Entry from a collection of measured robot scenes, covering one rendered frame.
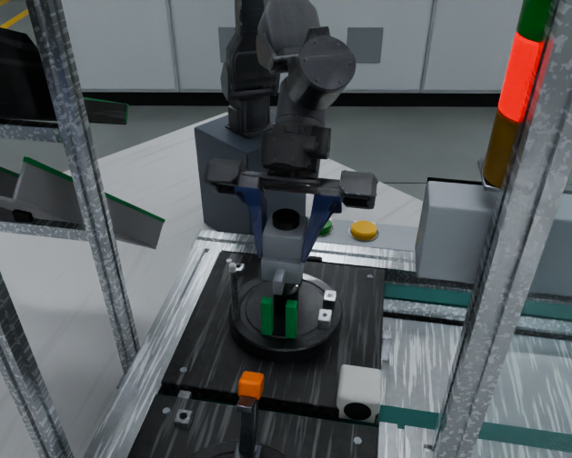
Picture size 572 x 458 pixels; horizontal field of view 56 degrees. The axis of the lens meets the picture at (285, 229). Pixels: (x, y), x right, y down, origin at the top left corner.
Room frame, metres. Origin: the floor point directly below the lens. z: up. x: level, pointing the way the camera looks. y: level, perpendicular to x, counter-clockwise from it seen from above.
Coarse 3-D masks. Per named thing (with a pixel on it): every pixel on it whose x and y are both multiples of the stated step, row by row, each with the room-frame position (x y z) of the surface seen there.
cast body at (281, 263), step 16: (272, 224) 0.48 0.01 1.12; (288, 224) 0.47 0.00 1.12; (304, 224) 0.48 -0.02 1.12; (272, 240) 0.46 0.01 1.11; (288, 240) 0.46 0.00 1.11; (304, 240) 0.47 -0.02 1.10; (272, 256) 0.47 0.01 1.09; (288, 256) 0.46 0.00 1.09; (272, 272) 0.46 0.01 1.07; (288, 272) 0.45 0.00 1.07
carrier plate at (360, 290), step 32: (224, 256) 0.61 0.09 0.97; (256, 256) 0.61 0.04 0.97; (224, 288) 0.54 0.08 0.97; (352, 288) 0.54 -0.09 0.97; (384, 288) 0.55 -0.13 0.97; (192, 320) 0.48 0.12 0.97; (224, 320) 0.48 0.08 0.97; (352, 320) 0.48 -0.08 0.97; (192, 352) 0.43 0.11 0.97; (224, 352) 0.43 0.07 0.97; (352, 352) 0.43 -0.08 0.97; (192, 384) 0.39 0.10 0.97; (224, 384) 0.39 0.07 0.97; (288, 384) 0.39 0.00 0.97; (320, 384) 0.39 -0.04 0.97
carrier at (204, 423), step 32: (160, 416) 0.35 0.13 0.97; (224, 416) 0.35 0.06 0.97; (288, 416) 0.35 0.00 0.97; (160, 448) 0.31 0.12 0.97; (192, 448) 0.31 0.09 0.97; (224, 448) 0.30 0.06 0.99; (256, 448) 0.29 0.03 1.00; (288, 448) 0.31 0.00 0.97; (320, 448) 0.31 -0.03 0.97; (352, 448) 0.31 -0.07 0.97
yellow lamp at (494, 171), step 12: (504, 120) 0.33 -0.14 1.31; (492, 132) 0.34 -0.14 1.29; (504, 132) 0.33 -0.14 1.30; (492, 144) 0.34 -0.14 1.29; (504, 144) 0.33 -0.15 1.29; (492, 156) 0.33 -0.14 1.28; (504, 156) 0.32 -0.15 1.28; (492, 168) 0.33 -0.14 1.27; (504, 168) 0.32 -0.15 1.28; (492, 180) 0.33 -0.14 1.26
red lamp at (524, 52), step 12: (516, 36) 0.34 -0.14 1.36; (516, 48) 0.34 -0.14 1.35; (528, 48) 0.33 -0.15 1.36; (516, 60) 0.33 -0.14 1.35; (528, 60) 0.32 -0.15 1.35; (516, 72) 0.33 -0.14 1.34; (528, 72) 0.32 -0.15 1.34; (504, 84) 0.34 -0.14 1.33; (516, 84) 0.33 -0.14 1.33; (528, 84) 0.32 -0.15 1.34; (504, 96) 0.34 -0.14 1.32; (516, 96) 0.33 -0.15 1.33; (504, 108) 0.33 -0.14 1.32; (516, 108) 0.32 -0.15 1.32; (516, 120) 0.32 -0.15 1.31
